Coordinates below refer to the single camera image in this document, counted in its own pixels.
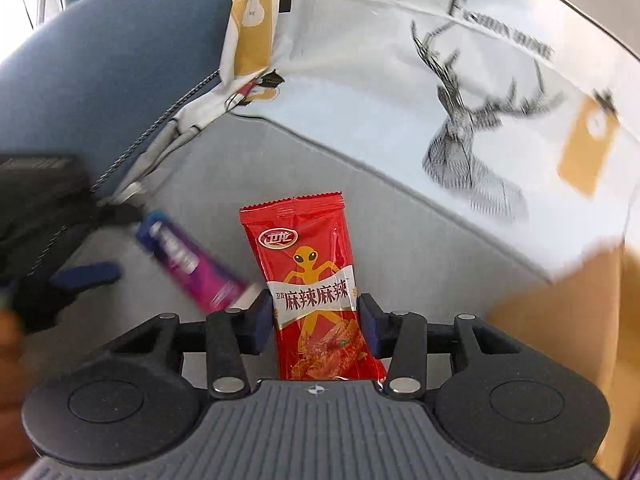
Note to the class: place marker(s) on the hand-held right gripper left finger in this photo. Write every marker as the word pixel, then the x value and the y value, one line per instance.
pixel 260 322

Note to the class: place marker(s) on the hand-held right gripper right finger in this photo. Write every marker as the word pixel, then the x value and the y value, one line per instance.
pixel 371 325

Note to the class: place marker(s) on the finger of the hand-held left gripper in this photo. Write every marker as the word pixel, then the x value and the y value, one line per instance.
pixel 85 275
pixel 122 210

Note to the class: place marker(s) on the red spicy snack packet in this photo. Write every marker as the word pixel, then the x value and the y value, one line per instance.
pixel 315 300

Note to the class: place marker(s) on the purple candy packet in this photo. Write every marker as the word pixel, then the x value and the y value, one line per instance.
pixel 192 265

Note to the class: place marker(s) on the cardboard box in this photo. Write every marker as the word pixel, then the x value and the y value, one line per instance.
pixel 590 320

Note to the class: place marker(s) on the deer printed blanket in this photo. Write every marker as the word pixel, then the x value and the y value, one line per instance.
pixel 400 110

